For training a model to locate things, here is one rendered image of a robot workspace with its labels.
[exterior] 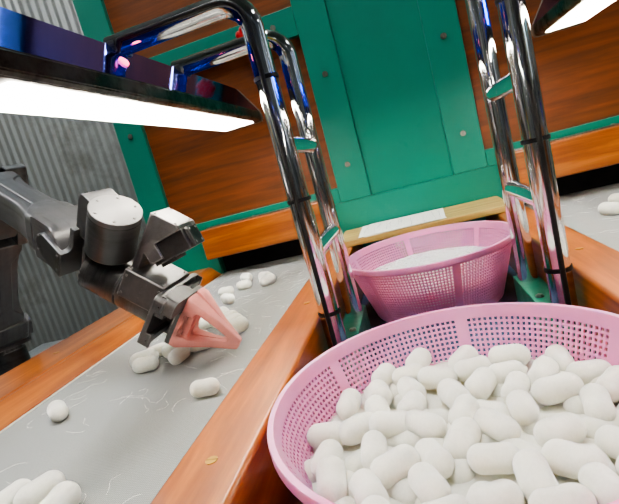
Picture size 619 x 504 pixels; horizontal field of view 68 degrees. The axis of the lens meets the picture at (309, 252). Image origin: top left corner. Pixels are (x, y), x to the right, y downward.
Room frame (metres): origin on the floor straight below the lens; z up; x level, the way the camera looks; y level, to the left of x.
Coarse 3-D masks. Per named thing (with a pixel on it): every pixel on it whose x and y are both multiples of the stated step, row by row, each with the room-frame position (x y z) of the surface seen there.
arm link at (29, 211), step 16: (0, 176) 0.70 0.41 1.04; (16, 176) 0.71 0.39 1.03; (0, 192) 0.65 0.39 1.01; (16, 192) 0.65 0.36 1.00; (32, 192) 0.65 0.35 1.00; (0, 208) 0.66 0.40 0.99; (16, 208) 0.62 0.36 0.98; (32, 208) 0.60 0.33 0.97; (48, 208) 0.61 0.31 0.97; (64, 208) 0.61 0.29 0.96; (16, 224) 0.64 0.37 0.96; (32, 224) 0.58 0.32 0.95; (48, 224) 0.56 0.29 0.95; (64, 224) 0.57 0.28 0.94; (32, 240) 0.59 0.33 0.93; (64, 240) 0.56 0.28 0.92
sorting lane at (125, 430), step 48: (288, 288) 0.79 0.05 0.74; (96, 384) 0.56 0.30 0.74; (144, 384) 0.51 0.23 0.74; (0, 432) 0.48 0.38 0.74; (48, 432) 0.45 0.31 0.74; (96, 432) 0.42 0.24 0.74; (144, 432) 0.39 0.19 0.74; (192, 432) 0.37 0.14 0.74; (0, 480) 0.37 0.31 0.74; (96, 480) 0.33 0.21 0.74; (144, 480) 0.31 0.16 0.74
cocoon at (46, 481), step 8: (48, 472) 0.33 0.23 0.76; (56, 472) 0.33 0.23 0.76; (32, 480) 0.32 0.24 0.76; (40, 480) 0.32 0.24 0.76; (48, 480) 0.32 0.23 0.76; (56, 480) 0.32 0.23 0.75; (64, 480) 0.33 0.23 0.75; (24, 488) 0.31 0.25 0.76; (32, 488) 0.31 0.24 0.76; (40, 488) 0.31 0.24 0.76; (48, 488) 0.32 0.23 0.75; (16, 496) 0.31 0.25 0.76; (24, 496) 0.31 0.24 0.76; (32, 496) 0.31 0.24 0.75; (40, 496) 0.31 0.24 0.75
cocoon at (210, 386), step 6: (210, 378) 0.43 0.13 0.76; (192, 384) 0.43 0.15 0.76; (198, 384) 0.43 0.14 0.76; (204, 384) 0.43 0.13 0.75; (210, 384) 0.43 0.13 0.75; (216, 384) 0.43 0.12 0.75; (192, 390) 0.43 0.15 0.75; (198, 390) 0.43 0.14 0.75; (204, 390) 0.43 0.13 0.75; (210, 390) 0.42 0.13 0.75; (216, 390) 0.43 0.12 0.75; (198, 396) 0.43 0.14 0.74
